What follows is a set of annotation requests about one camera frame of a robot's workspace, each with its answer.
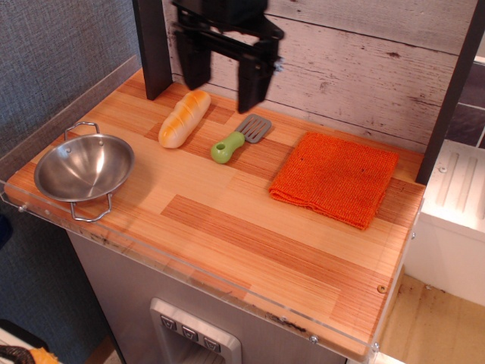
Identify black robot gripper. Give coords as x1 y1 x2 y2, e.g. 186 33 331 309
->
172 1 284 114

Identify orange cloth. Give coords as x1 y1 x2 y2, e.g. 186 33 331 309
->
268 132 399 230

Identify toy bread loaf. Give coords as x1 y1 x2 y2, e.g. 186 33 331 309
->
158 89 211 149

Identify clear acrylic table guard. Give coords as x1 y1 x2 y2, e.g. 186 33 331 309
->
5 177 424 363

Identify silver toy fridge cabinet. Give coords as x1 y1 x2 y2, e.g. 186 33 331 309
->
68 233 347 363

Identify white toy sink unit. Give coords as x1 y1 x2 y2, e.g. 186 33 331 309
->
404 140 484 305

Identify yellow orange object bottom left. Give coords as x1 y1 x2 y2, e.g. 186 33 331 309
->
0 344 58 364

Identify green handled grey spatula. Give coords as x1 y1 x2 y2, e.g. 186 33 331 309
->
211 114 272 164

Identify dark vertical post left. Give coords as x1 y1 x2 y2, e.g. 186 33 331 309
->
132 0 173 100

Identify dark vertical post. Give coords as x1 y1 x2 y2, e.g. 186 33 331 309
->
132 0 173 100
415 0 484 185

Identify stainless steel bowl with handles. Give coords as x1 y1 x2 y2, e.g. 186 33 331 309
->
34 121 135 223

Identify dark vertical post right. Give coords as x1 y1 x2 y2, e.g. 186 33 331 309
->
415 0 484 185

